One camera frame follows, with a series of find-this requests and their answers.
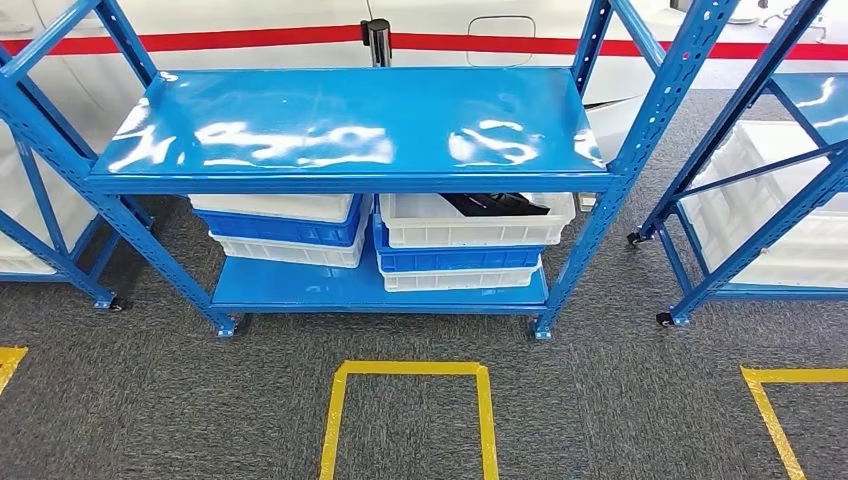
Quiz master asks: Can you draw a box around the red barrier belt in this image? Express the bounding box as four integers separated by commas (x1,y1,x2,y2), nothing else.
390,33,848,62
0,25,364,58

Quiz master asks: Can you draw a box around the office chair base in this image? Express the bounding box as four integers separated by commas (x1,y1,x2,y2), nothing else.
758,1,829,31

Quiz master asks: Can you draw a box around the blue metal shelf rack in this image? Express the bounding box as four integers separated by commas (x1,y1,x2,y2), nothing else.
0,0,740,341
625,0,848,329
0,125,127,313

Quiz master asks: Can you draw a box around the white plastic crate stack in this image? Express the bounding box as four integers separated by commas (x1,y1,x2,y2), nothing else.
0,125,97,276
678,119,848,289

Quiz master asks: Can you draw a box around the black-topped stanchion post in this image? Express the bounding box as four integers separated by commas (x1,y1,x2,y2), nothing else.
360,18,393,69

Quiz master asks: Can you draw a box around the yellow floor tape square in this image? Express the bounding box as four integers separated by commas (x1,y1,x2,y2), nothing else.
319,360,500,480
0,346,29,397
740,367,848,480

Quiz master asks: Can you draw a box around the white car body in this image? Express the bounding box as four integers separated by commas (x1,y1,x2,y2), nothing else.
0,0,848,160

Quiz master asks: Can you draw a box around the black plastic parts pile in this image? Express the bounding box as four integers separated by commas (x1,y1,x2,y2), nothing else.
440,192,551,219

